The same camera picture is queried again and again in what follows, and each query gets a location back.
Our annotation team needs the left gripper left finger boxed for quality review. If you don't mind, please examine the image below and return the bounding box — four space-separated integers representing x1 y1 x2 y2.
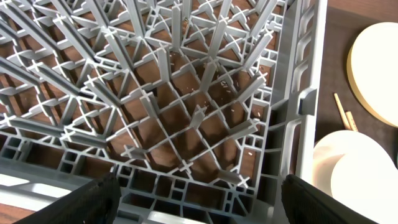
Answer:
15 173 121 224

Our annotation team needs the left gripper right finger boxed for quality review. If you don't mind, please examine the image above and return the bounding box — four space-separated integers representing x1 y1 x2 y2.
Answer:
281 174 376 224

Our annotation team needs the grey plastic dishwasher rack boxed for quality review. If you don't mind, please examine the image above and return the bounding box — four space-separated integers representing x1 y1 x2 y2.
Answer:
1 0 328 223

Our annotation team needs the white bowl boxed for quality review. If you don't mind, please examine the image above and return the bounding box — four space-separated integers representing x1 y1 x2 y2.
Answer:
311 130 397 223

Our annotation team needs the wooden chopstick right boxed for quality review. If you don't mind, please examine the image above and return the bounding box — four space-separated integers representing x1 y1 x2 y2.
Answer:
346 111 358 132

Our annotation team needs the wooden chopstick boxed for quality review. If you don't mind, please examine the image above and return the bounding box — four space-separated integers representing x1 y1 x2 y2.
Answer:
333 93 351 130
346 111 358 132

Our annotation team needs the wooden chopstick left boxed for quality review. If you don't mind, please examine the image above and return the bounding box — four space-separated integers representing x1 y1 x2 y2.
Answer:
333 93 351 130

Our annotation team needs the yellow round plate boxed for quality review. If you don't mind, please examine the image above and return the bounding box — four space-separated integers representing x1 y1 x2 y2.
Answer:
346 22 397 127

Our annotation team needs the brown plastic serving tray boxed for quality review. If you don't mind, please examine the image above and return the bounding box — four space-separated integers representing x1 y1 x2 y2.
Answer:
315 5 397 163

